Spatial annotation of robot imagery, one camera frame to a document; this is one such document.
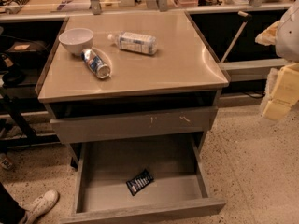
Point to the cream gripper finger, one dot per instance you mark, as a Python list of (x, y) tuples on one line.
[(268, 36), (281, 91)]

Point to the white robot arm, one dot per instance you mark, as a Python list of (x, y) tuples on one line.
[(287, 37)]

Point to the grey drawer cabinet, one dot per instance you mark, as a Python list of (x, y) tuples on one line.
[(182, 74)]

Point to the open grey middle drawer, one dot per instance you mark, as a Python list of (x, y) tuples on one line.
[(177, 191)]

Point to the closed grey top drawer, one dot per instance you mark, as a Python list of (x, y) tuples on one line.
[(128, 125)]

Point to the clear plastic water bottle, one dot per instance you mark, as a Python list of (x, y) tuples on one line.
[(139, 43)]

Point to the blue silver soda can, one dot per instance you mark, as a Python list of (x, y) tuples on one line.
[(95, 64)]

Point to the white ceramic bowl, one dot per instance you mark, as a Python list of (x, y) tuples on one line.
[(76, 40)]

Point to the white sneaker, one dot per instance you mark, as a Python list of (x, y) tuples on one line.
[(39, 206)]

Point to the dark trouser leg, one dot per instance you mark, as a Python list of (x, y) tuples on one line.
[(10, 211)]

